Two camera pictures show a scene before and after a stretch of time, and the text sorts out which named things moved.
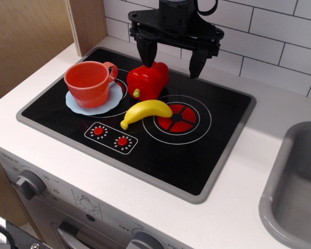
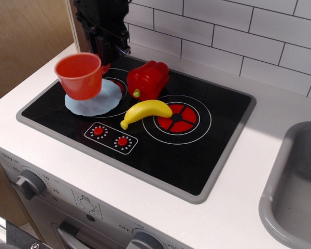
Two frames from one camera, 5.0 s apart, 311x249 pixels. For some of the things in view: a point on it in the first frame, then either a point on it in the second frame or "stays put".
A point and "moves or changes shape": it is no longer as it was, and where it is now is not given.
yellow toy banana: x=148 y=108 stays put
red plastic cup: x=87 y=82 moves or changes shape
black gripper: x=177 y=22 to x=104 y=19
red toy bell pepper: x=145 y=83 stays put
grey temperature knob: x=143 y=240 stays put
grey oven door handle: x=74 y=243 stays put
